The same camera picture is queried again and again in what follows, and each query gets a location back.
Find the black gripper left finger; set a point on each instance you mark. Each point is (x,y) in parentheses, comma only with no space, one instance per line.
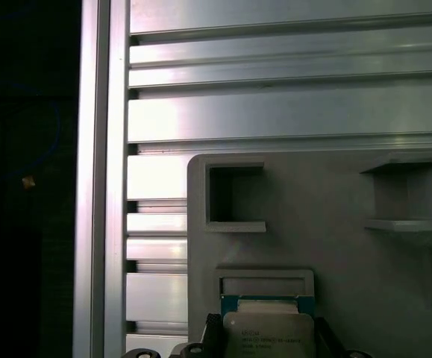
(212,335)

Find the small tan tag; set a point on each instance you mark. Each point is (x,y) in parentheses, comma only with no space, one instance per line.
(29,182)

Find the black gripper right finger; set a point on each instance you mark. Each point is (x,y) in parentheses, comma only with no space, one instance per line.
(327,343)

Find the silver CPU green edge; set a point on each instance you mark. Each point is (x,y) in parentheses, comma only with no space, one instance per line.
(268,332)

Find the grey parts rack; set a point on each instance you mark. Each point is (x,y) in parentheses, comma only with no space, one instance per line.
(312,223)

